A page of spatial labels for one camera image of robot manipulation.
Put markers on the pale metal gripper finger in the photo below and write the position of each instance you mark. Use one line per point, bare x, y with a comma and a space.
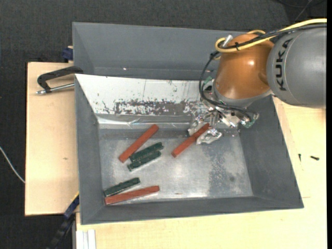
194, 128
208, 137

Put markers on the red-brown block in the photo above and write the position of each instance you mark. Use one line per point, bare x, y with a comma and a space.
131, 195
184, 146
138, 143

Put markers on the grey metal bin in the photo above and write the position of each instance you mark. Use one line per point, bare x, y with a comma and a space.
207, 175

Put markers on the dark green flat block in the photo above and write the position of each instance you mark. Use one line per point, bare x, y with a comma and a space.
122, 187
146, 151
144, 161

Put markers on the small black screw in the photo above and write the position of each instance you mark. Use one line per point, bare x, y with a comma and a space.
315, 158

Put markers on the pale wood board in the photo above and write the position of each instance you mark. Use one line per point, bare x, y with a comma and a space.
52, 144

